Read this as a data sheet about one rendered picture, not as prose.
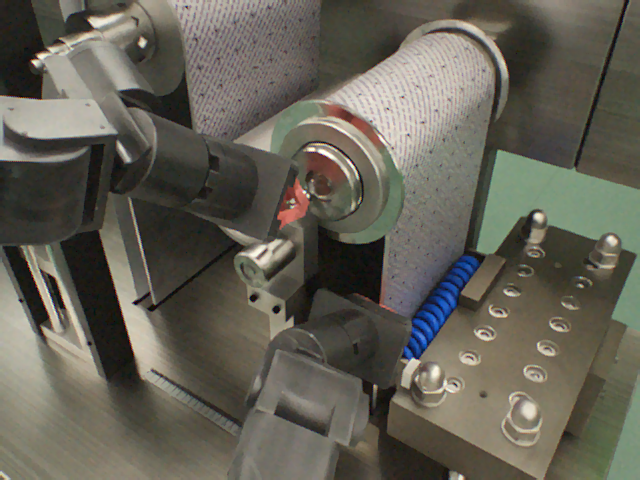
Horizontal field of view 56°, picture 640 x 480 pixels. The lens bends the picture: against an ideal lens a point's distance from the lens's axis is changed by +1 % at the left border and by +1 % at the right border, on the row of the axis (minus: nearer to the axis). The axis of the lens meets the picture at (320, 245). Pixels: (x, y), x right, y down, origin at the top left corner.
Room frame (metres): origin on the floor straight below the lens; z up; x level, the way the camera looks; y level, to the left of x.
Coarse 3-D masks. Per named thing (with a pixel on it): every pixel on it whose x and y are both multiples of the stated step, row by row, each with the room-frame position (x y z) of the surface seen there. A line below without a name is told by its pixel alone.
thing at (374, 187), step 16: (304, 128) 0.49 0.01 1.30; (320, 128) 0.48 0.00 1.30; (336, 128) 0.47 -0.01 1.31; (288, 144) 0.50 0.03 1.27; (304, 144) 0.49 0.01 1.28; (336, 144) 0.47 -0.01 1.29; (352, 144) 0.46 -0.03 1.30; (352, 160) 0.46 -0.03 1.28; (368, 160) 0.45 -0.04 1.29; (368, 176) 0.45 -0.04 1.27; (368, 192) 0.45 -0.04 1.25; (384, 192) 0.44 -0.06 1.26; (368, 208) 0.45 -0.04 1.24; (320, 224) 0.48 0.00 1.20; (336, 224) 0.47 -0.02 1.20; (352, 224) 0.46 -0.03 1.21; (368, 224) 0.45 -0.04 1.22
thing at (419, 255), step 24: (480, 144) 0.63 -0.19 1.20; (456, 192) 0.58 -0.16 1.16; (432, 216) 0.53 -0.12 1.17; (456, 216) 0.60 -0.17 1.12; (408, 240) 0.48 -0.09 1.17; (432, 240) 0.54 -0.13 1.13; (456, 240) 0.61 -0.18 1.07; (384, 264) 0.45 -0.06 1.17; (408, 264) 0.49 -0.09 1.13; (432, 264) 0.55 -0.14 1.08; (384, 288) 0.45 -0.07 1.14; (408, 288) 0.50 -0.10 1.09; (432, 288) 0.56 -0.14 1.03; (408, 312) 0.50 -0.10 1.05
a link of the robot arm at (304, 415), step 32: (288, 384) 0.27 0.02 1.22; (320, 384) 0.27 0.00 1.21; (352, 384) 0.28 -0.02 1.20; (256, 416) 0.24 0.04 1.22; (288, 416) 0.25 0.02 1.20; (320, 416) 0.25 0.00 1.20; (352, 416) 0.25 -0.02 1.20; (256, 448) 0.22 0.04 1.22; (288, 448) 0.22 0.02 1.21; (320, 448) 0.22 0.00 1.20
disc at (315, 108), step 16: (288, 112) 0.51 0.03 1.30; (304, 112) 0.50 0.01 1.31; (320, 112) 0.49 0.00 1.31; (336, 112) 0.48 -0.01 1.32; (352, 112) 0.47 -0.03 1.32; (288, 128) 0.51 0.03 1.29; (352, 128) 0.47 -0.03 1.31; (368, 128) 0.46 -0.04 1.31; (272, 144) 0.52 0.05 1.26; (368, 144) 0.46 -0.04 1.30; (384, 144) 0.45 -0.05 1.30; (384, 160) 0.45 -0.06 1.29; (384, 176) 0.45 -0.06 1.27; (400, 176) 0.44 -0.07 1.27; (400, 192) 0.44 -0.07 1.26; (384, 208) 0.45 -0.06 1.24; (400, 208) 0.44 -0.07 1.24; (384, 224) 0.45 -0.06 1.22; (352, 240) 0.46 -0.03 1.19; (368, 240) 0.45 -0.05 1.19
